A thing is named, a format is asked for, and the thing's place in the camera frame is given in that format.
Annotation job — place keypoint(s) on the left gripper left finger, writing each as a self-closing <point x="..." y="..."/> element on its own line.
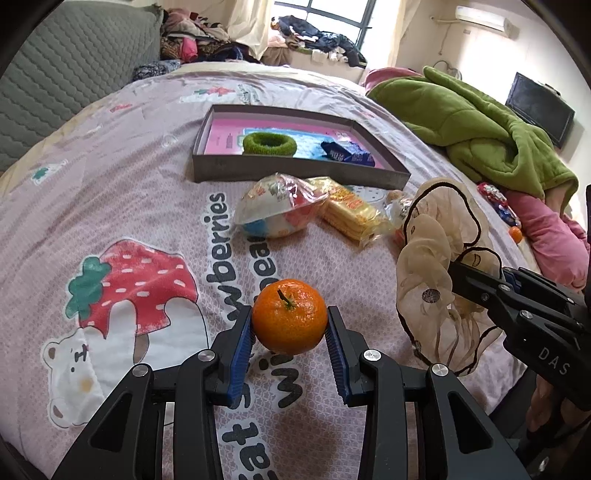
<point x="124" y="438"/>

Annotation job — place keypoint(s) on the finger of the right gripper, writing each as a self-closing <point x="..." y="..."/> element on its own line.
<point x="499" y="298"/>
<point x="542" y="291"/>

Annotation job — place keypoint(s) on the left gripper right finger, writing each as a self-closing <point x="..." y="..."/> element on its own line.
<point x="456" y="439"/>

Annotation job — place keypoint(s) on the red snack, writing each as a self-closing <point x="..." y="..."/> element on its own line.
<point x="397" y="209"/>

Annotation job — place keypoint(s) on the yellow biscuit packet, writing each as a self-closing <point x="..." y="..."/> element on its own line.
<point x="351" y="215"/>

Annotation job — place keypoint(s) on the orange tangerine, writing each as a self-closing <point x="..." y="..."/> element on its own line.
<point x="289" y="317"/>

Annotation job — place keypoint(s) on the surprise egg toy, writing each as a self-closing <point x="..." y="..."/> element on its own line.
<point x="277" y="206"/>

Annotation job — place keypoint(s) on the person's hand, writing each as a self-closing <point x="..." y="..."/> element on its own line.
<point x="540" y="409"/>

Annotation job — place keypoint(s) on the small orange fruit by blanket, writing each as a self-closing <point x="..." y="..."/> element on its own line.
<point x="516" y="234"/>

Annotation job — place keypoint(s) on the red patterned small packet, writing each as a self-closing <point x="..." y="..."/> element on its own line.
<point x="499" y="202"/>

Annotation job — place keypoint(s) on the green fleece blanket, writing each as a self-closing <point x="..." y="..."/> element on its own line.
<point x="483" y="138"/>

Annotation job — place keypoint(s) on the black television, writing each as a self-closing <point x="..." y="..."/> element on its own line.
<point x="542" y="107"/>

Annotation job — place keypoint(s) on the pink strawberry bedsheet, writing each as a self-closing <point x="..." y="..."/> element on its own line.
<point x="110" y="249"/>

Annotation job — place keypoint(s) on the blue snack packet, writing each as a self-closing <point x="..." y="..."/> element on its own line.
<point x="348" y="152"/>

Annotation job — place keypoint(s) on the white air conditioner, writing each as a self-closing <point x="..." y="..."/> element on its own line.
<point x="487" y="20"/>

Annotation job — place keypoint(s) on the green fuzzy scrunchie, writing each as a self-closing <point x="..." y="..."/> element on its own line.
<point x="269" y="144"/>

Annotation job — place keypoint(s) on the grey cardboard tray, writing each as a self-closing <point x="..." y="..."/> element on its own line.
<point x="218" y="155"/>

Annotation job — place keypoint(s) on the clothes pile on windowsill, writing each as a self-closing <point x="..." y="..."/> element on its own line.
<point x="299" y="35"/>

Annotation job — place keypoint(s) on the cream curtain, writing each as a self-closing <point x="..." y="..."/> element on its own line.
<point x="249" y="24"/>

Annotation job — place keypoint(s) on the clothes pile beside headboard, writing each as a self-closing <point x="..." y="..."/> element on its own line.
<point x="185" y="38"/>

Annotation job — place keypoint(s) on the grey quilted headboard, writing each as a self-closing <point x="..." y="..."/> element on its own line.
<point x="82" y="52"/>

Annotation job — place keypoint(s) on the window with dark frame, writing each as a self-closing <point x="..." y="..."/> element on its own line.
<point x="349" y="18"/>

